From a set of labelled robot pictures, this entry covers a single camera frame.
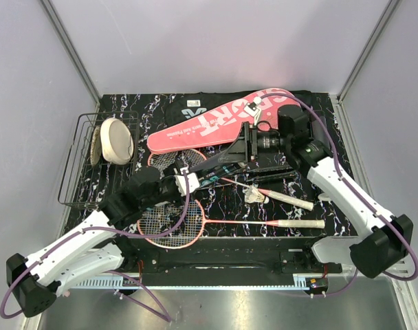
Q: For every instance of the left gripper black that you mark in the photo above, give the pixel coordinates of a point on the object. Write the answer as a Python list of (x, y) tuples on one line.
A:
[(177, 199)]

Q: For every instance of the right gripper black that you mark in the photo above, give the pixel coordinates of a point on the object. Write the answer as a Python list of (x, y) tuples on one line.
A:
[(244, 148)]

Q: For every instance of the black teal shuttlecock tube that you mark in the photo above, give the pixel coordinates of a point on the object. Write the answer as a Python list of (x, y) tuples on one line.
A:
[(210, 173)]

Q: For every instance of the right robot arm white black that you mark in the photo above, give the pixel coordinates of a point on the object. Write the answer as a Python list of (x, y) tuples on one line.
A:
[(382, 238)]

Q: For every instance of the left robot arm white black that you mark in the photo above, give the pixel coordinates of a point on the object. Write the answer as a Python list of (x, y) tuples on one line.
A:
[(100, 243)]

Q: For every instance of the upper pink badminton racket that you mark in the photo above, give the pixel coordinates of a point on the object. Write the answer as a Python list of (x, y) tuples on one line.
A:
[(194, 157)]

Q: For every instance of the pink badminton racket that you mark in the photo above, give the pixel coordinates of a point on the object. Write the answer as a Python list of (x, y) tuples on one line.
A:
[(194, 157), (166, 226)]

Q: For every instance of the lower pink badminton racket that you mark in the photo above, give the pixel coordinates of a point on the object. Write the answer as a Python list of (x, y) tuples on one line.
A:
[(166, 226)]

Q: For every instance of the pink racket cover bag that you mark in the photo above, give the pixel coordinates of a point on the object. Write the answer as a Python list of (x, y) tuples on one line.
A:
[(220, 125)]

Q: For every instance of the white shuttlecock centre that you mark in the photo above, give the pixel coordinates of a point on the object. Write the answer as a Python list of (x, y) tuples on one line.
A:
[(253, 195)]

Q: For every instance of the black racket bag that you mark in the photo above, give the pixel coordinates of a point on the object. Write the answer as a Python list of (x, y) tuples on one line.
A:
[(192, 105)]

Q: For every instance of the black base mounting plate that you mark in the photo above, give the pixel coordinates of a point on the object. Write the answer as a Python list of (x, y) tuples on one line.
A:
[(280, 261)]

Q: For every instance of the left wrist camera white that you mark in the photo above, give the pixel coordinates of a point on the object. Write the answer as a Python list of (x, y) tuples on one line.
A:
[(187, 183)]

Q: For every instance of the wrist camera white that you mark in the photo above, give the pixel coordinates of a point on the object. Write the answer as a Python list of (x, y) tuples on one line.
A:
[(254, 110), (187, 183)]

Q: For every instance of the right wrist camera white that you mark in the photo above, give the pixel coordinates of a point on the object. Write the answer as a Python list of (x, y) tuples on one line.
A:
[(254, 110)]

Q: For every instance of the black racket upper handle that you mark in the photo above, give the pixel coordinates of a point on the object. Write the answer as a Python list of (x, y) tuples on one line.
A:
[(275, 168)]

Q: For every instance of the black wire basket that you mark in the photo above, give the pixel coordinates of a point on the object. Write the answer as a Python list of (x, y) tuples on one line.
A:
[(88, 177)]

